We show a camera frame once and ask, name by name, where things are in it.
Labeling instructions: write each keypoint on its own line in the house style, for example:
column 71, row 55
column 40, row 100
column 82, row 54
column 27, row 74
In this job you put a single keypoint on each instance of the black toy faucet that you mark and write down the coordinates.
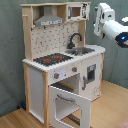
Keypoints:
column 73, row 41

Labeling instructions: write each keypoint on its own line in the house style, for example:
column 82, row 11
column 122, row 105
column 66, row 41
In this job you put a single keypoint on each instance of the wooden toy kitchen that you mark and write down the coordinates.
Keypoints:
column 46, row 40

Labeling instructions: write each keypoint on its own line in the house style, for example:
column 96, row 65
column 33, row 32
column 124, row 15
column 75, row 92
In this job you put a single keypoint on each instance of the left red oven knob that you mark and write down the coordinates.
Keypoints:
column 56, row 75

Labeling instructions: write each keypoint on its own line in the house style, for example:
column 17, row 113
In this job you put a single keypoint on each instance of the toy microwave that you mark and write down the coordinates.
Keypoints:
column 77, row 11

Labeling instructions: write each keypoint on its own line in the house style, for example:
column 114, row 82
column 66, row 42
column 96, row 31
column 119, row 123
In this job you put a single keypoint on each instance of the black toy stovetop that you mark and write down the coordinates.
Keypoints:
column 52, row 59

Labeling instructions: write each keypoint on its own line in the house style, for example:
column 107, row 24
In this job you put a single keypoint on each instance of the red oven knob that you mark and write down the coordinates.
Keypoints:
column 56, row 75
column 74, row 69

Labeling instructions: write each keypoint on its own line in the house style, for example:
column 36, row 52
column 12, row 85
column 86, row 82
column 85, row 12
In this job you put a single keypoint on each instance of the grey range hood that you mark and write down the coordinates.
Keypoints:
column 48, row 18

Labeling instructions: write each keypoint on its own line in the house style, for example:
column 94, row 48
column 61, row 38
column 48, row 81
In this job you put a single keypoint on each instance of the right red oven knob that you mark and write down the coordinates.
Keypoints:
column 74, row 69

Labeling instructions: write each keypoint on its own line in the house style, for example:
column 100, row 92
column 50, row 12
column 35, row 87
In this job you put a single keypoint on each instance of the white oven door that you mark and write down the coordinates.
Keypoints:
column 63, row 103

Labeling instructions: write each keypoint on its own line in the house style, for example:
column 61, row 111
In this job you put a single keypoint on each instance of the grey toy sink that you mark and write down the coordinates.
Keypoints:
column 79, row 51

